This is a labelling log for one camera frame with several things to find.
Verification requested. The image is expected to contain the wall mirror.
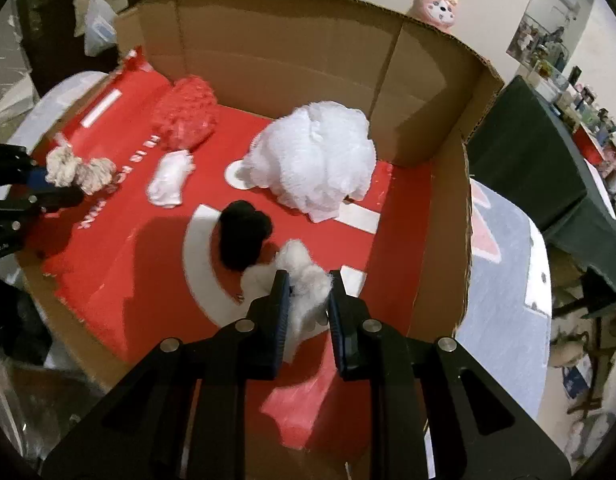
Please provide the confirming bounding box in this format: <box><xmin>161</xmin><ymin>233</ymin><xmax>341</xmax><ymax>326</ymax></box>
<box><xmin>505</xmin><ymin>0</ymin><xmax>601</xmax><ymax>81</ymax></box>

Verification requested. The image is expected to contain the white fluffy plush item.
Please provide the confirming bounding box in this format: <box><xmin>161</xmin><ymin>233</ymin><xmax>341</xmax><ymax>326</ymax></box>
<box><xmin>240</xmin><ymin>240</ymin><xmax>334</xmax><ymax>362</ymax></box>

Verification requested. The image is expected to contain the cream lace scrunchie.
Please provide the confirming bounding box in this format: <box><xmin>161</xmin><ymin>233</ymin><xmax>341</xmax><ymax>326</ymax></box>
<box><xmin>45</xmin><ymin>147</ymin><xmax>117</xmax><ymax>196</ymax></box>

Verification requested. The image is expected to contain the small white cloth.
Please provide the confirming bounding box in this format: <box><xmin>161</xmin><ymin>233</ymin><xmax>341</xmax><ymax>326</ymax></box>
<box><xmin>147</xmin><ymin>150</ymin><xmax>195</xmax><ymax>209</ymax></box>

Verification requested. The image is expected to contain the black fluffy pompom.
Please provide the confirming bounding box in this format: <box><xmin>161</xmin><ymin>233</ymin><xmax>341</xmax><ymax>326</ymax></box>
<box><xmin>218</xmin><ymin>200</ymin><xmax>275</xmax><ymax>271</ymax></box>

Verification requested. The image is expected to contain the pink plush toy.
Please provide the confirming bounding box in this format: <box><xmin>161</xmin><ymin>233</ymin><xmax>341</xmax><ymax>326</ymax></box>
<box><xmin>413</xmin><ymin>0</ymin><xmax>460</xmax><ymax>29</ymax></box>

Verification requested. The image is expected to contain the dark brown door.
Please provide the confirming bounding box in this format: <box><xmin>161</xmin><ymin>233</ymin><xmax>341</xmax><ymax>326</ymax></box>
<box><xmin>18</xmin><ymin>0</ymin><xmax>157</xmax><ymax>97</ymax></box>

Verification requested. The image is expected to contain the row of cosmetic bottles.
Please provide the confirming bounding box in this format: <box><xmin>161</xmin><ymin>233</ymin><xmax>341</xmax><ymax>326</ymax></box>
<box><xmin>518</xmin><ymin>25</ymin><xmax>616</xmax><ymax>196</ymax></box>

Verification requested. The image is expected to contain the dark green covered side table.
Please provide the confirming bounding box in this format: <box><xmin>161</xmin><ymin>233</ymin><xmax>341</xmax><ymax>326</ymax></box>
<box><xmin>466</xmin><ymin>75</ymin><xmax>616</xmax><ymax>307</ymax></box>

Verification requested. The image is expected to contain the cardboard box red inside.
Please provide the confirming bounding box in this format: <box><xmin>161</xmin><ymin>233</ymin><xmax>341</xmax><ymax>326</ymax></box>
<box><xmin>15</xmin><ymin>0</ymin><xmax>506</xmax><ymax>397</ymax></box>

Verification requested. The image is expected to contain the white mesh bath loofah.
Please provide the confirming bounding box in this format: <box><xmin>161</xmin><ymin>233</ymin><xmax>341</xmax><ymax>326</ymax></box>
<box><xmin>240</xmin><ymin>101</ymin><xmax>378</xmax><ymax>224</ymax></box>

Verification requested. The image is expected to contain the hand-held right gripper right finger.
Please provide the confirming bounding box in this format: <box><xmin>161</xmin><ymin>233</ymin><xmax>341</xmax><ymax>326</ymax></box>
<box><xmin>328</xmin><ymin>267</ymin><xmax>573</xmax><ymax>480</ymax></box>

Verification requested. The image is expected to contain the white plastic bag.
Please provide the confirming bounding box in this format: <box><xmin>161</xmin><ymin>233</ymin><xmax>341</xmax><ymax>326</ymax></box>
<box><xmin>84</xmin><ymin>0</ymin><xmax>119</xmax><ymax>57</ymax></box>

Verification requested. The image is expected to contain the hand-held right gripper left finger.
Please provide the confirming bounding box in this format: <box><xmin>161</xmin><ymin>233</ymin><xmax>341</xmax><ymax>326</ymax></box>
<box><xmin>40</xmin><ymin>269</ymin><xmax>293</xmax><ymax>480</ymax></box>

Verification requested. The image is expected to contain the red container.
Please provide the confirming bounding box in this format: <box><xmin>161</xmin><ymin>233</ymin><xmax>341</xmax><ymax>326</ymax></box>
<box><xmin>572</xmin><ymin>125</ymin><xmax>607</xmax><ymax>167</ymax></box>

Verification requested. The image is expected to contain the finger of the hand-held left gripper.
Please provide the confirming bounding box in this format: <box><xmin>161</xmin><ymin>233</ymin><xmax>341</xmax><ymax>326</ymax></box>
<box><xmin>0</xmin><ymin>143</ymin><xmax>53</xmax><ymax>192</ymax></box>
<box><xmin>0</xmin><ymin>187</ymin><xmax>85</xmax><ymax>223</ymax></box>

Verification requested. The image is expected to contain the coral mesh bath loofah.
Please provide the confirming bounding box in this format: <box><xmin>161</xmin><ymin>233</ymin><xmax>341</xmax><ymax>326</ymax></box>
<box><xmin>150</xmin><ymin>75</ymin><xmax>219</xmax><ymax>151</ymax></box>

